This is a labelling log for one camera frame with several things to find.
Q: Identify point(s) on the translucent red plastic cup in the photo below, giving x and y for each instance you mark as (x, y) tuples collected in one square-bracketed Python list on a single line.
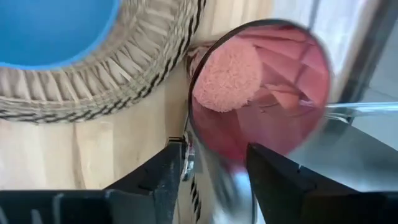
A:
[(280, 118)]

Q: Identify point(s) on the round woven straw placemat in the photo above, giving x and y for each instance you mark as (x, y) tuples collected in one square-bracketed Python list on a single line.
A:
[(124, 77)]

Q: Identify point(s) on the blue bowl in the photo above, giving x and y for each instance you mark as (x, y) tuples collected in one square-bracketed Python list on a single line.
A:
[(46, 28)]

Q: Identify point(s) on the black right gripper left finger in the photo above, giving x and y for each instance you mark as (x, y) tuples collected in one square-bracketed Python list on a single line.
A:
[(161, 174)]

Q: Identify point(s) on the pink fuzzy cloth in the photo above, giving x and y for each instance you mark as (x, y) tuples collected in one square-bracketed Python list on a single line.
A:
[(227, 77)]

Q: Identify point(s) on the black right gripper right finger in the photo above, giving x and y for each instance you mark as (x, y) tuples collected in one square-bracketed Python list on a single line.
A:
[(273, 180)]

